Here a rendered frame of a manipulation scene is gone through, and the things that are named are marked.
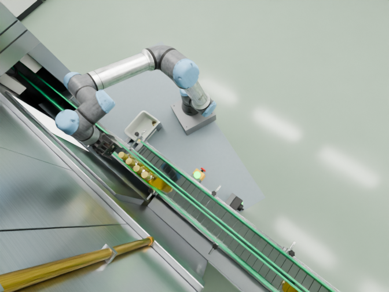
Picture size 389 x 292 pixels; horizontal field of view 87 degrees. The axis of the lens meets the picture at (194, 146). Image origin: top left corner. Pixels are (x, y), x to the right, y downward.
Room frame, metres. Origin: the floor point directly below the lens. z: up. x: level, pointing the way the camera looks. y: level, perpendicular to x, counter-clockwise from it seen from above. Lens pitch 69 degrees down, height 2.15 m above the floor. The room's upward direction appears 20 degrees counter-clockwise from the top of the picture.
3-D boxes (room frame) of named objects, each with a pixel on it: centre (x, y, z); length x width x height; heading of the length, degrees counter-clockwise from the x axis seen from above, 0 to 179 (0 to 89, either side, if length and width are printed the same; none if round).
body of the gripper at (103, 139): (0.44, 0.36, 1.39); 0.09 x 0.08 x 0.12; 32
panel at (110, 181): (0.60, 0.63, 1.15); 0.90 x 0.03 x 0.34; 33
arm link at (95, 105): (0.51, 0.28, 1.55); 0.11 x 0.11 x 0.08; 26
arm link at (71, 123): (0.45, 0.36, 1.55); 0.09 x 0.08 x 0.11; 116
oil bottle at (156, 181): (0.32, 0.28, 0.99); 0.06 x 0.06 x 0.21; 32
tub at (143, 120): (0.78, 0.31, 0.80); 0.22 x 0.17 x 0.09; 123
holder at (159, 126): (0.76, 0.34, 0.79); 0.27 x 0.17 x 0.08; 123
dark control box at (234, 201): (0.07, -0.11, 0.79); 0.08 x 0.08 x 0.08; 33
